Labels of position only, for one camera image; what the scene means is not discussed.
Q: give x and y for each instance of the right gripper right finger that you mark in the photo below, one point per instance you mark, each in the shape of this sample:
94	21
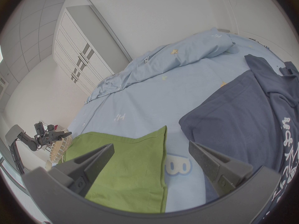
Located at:
210	167

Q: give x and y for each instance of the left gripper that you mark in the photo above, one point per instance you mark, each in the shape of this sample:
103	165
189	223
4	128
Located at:
55	135

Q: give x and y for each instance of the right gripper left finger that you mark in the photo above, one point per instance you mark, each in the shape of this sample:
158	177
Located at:
93	167

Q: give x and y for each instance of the green shorts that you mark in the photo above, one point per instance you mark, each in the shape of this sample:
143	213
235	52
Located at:
128	162

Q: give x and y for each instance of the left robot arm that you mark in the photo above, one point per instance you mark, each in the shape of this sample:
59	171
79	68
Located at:
16	133

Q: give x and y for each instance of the round woven basket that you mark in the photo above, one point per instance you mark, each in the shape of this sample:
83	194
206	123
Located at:
57	152

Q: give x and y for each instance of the bed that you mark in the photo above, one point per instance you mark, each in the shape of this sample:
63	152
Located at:
140	106

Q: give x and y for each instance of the dark blue printed T-shirt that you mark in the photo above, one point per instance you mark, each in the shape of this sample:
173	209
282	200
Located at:
233	115

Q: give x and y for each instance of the white wardrobe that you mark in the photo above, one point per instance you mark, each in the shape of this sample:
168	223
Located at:
77	55

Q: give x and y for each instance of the pale blue quilt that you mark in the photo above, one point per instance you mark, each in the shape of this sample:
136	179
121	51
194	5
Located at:
163	62

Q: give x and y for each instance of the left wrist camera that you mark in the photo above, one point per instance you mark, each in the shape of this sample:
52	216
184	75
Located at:
51	127

